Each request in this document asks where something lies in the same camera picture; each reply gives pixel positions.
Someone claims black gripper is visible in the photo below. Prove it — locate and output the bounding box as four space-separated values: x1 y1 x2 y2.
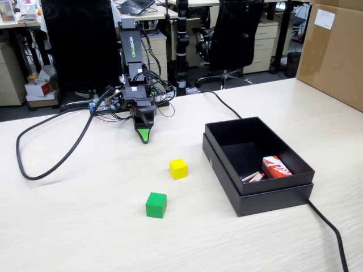
122 86 158 145

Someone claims green wooden cube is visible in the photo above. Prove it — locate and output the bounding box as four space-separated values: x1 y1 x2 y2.
145 192 167 219

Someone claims yellow wooden cube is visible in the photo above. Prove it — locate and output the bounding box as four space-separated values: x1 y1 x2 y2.
169 158 188 181

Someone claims beige drawer cabinet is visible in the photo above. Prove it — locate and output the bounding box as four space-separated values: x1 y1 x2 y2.
243 21 280 75
141 31 168 83
0 42 28 107

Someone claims black segmented pole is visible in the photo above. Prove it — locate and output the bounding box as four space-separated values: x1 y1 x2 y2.
175 0 190 96

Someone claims white red small box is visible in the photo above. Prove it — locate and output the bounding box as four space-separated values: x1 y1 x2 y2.
24 80 59 99

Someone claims black laptop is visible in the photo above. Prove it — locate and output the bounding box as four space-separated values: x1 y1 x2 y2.
117 0 157 16

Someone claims black mesh office chair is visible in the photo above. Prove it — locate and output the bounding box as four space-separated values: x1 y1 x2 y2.
191 0 265 90

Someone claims red white matchbox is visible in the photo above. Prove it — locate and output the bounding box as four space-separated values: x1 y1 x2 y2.
261 155 293 180

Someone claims black cardboard box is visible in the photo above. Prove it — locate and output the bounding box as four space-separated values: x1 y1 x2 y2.
204 116 316 196

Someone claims black trash bin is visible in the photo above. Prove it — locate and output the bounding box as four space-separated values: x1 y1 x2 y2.
285 52 302 78

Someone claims pink white box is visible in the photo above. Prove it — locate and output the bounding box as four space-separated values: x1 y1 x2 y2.
20 0 42 16

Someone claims framed picture card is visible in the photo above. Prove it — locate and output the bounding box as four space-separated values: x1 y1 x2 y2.
0 0 16 23

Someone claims large brown cardboard box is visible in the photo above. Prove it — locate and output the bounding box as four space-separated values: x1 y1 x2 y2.
296 0 363 113

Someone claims thick black looped cable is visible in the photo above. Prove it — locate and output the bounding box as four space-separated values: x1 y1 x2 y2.
16 87 115 181

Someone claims thick black long cable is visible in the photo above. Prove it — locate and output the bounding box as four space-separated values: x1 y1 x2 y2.
195 90 350 272

